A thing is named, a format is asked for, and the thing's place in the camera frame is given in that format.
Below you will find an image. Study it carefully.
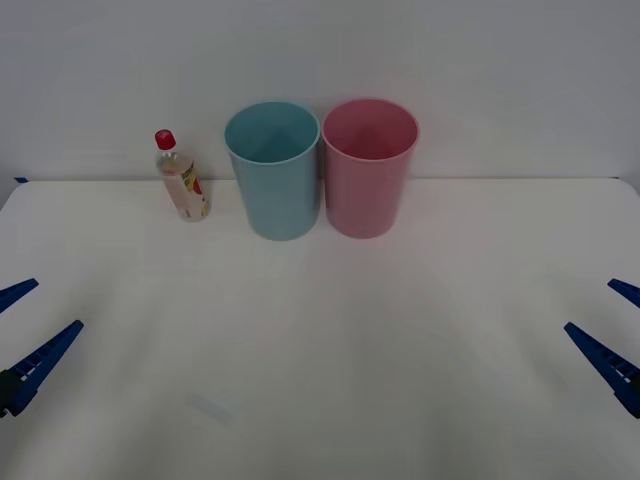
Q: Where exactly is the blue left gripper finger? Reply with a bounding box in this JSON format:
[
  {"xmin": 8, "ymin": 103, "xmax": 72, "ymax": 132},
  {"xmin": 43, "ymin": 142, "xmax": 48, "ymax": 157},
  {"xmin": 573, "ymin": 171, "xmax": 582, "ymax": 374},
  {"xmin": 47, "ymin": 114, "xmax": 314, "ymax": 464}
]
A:
[
  {"xmin": 0, "ymin": 319, "xmax": 85, "ymax": 420},
  {"xmin": 0, "ymin": 278, "xmax": 40, "ymax": 315}
]

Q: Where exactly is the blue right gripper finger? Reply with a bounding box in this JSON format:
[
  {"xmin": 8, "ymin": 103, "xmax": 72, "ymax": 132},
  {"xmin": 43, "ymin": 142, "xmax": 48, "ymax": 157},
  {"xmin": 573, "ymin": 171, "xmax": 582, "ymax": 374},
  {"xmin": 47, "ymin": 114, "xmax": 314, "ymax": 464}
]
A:
[
  {"xmin": 607, "ymin": 278, "xmax": 640, "ymax": 307},
  {"xmin": 563, "ymin": 322, "xmax": 640, "ymax": 419}
]

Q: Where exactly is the clear bottle with red cap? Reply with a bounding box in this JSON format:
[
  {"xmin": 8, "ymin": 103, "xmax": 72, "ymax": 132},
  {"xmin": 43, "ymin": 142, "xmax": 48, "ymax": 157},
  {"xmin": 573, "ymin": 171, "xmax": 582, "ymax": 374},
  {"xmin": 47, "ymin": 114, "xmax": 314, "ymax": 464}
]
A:
[{"xmin": 153, "ymin": 128, "xmax": 210, "ymax": 224}]

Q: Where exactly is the pink plastic bin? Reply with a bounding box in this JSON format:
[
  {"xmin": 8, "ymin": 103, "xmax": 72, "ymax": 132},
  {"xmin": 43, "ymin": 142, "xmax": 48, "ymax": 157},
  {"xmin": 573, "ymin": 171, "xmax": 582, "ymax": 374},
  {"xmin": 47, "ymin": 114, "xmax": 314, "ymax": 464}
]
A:
[{"xmin": 321, "ymin": 97, "xmax": 420, "ymax": 240}]

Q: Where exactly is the pale blue plastic bin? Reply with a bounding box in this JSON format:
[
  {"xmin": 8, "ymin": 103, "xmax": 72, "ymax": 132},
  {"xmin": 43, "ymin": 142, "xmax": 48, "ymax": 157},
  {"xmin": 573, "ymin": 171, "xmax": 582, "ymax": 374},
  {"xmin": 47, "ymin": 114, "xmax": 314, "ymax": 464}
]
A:
[{"xmin": 223, "ymin": 100, "xmax": 321, "ymax": 242}]

